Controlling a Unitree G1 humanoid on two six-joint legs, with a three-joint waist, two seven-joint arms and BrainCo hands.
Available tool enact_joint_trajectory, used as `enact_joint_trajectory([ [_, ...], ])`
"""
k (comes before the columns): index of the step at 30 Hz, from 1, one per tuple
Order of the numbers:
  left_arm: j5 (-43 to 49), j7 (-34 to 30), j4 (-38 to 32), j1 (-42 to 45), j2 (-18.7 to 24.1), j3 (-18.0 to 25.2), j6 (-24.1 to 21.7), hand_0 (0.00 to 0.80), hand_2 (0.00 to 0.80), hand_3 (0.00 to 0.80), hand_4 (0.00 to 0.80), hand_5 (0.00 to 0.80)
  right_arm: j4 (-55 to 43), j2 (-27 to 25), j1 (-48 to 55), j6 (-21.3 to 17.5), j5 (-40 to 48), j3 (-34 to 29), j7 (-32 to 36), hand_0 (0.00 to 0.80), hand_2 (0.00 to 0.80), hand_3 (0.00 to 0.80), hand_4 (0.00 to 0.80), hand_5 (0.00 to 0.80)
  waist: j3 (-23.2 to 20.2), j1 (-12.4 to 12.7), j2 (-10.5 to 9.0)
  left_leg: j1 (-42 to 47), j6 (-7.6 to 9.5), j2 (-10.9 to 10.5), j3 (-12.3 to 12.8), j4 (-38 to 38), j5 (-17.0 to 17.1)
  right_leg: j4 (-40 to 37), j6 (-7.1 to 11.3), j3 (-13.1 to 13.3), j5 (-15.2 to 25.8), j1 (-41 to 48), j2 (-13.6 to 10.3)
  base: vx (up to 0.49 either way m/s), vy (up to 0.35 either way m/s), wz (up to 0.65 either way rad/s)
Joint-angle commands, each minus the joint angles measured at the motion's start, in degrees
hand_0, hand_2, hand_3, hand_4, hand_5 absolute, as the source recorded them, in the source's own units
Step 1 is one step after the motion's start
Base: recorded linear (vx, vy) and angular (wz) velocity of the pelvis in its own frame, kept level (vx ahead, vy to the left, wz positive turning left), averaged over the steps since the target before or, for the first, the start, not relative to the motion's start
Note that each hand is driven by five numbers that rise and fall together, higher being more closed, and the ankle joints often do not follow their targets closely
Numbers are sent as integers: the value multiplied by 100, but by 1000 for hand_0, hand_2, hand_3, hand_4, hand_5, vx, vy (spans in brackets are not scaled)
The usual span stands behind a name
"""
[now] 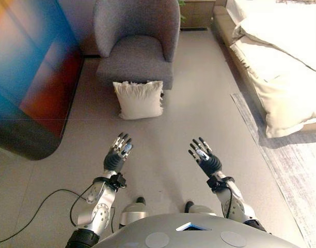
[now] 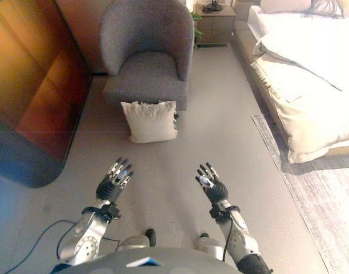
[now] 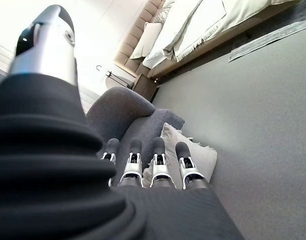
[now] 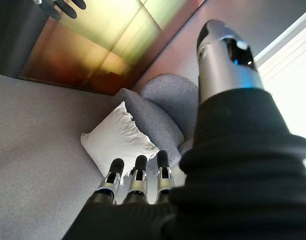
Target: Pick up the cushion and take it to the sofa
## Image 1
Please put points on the wooden nightstand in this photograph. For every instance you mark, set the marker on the wooden nightstand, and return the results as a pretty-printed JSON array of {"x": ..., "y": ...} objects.
[{"x": 196, "y": 13}]

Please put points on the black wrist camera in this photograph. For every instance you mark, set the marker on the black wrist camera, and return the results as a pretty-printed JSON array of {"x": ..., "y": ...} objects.
[
  {"x": 119, "y": 180},
  {"x": 214, "y": 184}
]

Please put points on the white fringed cushion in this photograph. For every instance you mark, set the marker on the white fringed cushion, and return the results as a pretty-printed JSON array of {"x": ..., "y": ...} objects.
[{"x": 138, "y": 100}]

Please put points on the beige fringed bed throw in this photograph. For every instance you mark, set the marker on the beige fringed bed throw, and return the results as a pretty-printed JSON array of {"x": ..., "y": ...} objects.
[{"x": 287, "y": 103}]

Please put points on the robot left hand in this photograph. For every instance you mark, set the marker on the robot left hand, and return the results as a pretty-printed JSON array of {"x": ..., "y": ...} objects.
[{"x": 114, "y": 161}]

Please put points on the grey robot torso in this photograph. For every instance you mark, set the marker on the grey robot torso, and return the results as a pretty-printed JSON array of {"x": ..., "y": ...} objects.
[{"x": 194, "y": 236}]

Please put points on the white bed duvet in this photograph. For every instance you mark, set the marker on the white bed duvet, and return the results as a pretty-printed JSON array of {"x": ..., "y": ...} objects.
[{"x": 282, "y": 28}]

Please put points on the silver robot leg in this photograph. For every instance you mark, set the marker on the silver robot leg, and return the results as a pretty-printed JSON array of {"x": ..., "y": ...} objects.
[
  {"x": 133, "y": 213},
  {"x": 200, "y": 208}
]

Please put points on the green potted plant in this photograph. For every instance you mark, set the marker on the green potted plant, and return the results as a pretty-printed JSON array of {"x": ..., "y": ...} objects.
[{"x": 183, "y": 18}]

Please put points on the grey patterned rug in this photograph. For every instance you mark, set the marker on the grey patterned rug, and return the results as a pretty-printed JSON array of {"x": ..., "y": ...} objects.
[{"x": 289, "y": 168}]

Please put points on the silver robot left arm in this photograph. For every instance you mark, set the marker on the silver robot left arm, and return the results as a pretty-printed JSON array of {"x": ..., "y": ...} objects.
[{"x": 101, "y": 206}]

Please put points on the silver robot right leg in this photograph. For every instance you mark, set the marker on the silver robot right leg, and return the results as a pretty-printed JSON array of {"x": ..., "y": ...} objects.
[{"x": 200, "y": 208}]

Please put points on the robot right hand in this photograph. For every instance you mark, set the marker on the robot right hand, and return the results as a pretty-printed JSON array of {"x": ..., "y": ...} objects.
[{"x": 211, "y": 162}]

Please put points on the grey fabric armchair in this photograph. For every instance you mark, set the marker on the grey fabric armchair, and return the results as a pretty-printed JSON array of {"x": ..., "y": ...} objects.
[{"x": 137, "y": 51}]

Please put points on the dark glossy cabinet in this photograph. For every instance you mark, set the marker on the dark glossy cabinet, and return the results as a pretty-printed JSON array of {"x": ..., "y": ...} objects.
[{"x": 26, "y": 77}]

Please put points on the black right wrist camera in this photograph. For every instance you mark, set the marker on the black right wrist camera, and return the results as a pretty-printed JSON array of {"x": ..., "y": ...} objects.
[{"x": 214, "y": 184}]

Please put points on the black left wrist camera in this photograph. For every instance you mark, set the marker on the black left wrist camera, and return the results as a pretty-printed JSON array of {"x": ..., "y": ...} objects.
[{"x": 119, "y": 180}]

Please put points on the silver robot left leg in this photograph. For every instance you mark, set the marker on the silver robot left leg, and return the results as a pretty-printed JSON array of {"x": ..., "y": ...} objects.
[{"x": 133, "y": 213}]

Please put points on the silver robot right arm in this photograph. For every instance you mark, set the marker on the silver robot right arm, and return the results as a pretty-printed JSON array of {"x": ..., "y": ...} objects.
[{"x": 238, "y": 204}]

